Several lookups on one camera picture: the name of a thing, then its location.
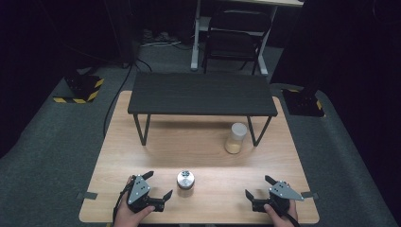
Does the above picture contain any right hand-held gripper cable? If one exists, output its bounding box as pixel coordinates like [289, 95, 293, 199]
[283, 211, 301, 227]

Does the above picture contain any black shelf with metal legs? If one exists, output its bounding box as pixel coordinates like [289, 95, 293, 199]
[127, 72, 279, 148]

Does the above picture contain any black stand base striped tape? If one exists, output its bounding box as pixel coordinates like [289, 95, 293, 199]
[281, 88, 325, 118]
[52, 74, 105, 104]

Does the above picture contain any clear jar with white lid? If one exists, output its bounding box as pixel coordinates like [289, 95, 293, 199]
[224, 122, 249, 155]

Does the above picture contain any black folding chair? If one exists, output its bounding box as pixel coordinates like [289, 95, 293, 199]
[201, 9, 272, 76]

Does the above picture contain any hand-held gripper cable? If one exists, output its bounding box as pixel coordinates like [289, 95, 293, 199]
[283, 211, 301, 227]
[113, 182, 134, 223]

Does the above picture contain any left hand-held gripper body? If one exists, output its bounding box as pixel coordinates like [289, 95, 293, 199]
[126, 174, 166, 214]

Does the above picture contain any left hand-held gripper cable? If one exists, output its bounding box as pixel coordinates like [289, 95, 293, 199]
[113, 182, 134, 223]

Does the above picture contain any white floor cable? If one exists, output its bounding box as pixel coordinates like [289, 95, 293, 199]
[138, 29, 193, 51]

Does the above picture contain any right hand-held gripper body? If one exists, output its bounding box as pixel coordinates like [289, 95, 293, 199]
[252, 180, 305, 218]

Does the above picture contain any person's right hand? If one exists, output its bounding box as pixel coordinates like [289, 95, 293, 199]
[263, 200, 299, 227]

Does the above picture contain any black floor cable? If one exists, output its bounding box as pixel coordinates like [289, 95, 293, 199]
[102, 58, 153, 138]

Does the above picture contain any white-legged desk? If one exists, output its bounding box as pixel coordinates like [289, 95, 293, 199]
[190, 0, 305, 76]

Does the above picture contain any person's left hand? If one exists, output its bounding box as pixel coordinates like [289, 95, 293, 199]
[113, 175, 156, 227]

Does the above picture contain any glass jar with silver lid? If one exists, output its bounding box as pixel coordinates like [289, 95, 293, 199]
[176, 169, 196, 191]

